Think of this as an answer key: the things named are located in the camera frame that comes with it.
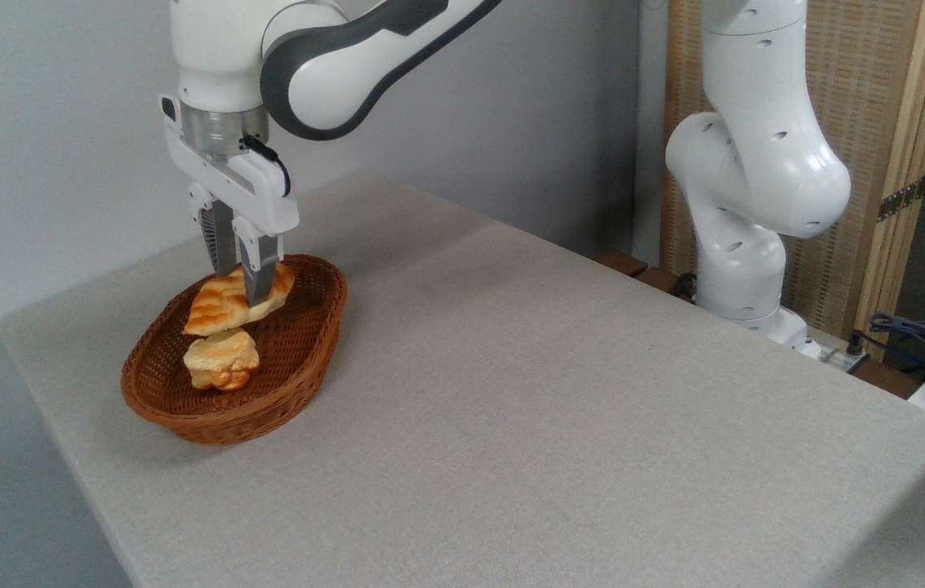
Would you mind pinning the brown wicker basket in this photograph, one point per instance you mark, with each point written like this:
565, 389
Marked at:
299, 351

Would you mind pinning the black plug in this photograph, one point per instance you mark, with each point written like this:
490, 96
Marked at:
856, 343

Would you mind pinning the brown wooden block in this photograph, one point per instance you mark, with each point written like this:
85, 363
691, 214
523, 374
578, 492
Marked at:
624, 264

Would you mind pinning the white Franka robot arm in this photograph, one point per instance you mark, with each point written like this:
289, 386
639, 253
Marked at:
756, 163

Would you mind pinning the wooden rattan folding screen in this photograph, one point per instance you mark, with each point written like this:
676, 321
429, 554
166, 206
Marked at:
878, 82

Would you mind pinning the metal screen hinge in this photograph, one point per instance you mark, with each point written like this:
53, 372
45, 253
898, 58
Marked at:
903, 198

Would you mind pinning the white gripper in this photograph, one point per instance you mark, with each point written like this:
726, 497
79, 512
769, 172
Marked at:
254, 192

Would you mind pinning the braided golden bread loaf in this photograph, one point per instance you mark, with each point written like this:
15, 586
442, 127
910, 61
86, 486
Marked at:
221, 306

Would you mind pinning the round pale bread roll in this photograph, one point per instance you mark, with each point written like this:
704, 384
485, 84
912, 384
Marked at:
221, 359

